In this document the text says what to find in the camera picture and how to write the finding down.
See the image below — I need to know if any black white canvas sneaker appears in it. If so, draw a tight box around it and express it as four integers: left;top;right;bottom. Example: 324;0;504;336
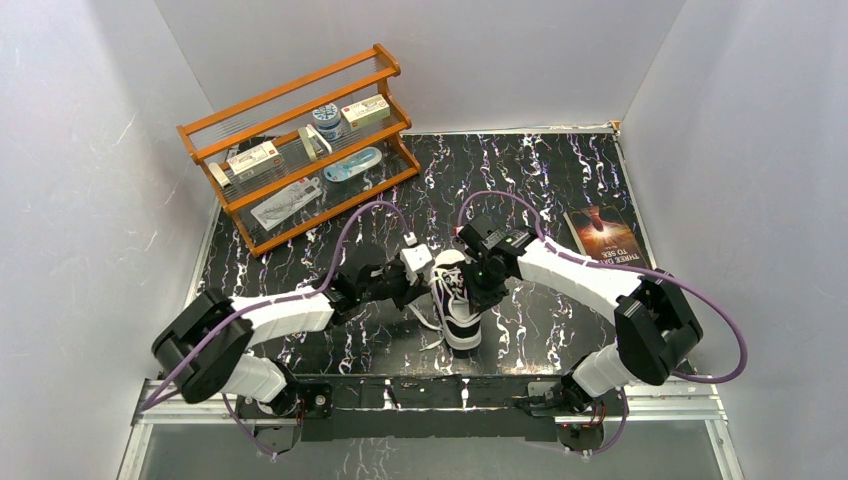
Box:
429;249;482;351

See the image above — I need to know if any white shoelace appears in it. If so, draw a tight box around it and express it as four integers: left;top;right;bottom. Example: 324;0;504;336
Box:
410;264;479;351

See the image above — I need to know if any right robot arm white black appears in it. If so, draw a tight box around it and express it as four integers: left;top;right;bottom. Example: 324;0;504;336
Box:
457;216;703;416

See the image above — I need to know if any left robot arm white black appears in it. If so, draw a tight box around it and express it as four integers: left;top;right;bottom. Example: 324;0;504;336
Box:
151;244;433;416

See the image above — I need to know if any blue packaged item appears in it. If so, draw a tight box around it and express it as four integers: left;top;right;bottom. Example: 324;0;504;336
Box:
323;146;383;183

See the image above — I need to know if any brown book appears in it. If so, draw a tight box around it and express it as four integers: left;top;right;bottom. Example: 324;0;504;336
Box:
564;206;651;268

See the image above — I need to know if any white patterned flat package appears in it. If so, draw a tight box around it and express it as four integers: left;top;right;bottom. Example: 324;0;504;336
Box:
250;177;321;231

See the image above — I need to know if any orange wooden shelf rack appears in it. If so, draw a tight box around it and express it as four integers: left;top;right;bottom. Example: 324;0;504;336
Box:
176;43;421;256

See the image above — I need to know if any white green box top shelf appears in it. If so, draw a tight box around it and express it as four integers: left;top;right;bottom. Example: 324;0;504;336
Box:
341;94;391;131

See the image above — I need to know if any round blue white tin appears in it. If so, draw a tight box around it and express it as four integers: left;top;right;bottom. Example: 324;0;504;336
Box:
312;103;344;142

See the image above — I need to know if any white red box middle shelf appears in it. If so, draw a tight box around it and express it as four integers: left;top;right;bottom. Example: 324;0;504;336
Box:
227;141;282;181

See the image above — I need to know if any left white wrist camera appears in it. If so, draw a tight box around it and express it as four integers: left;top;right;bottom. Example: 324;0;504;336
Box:
398;232;433;285

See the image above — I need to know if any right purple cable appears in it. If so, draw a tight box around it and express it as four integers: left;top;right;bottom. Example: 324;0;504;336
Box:
457;190;749;458

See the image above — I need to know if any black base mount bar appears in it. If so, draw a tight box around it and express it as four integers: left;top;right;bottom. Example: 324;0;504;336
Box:
234;374;625;453

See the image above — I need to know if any aluminium frame rail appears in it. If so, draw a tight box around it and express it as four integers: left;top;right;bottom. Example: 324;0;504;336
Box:
133;375;726;425

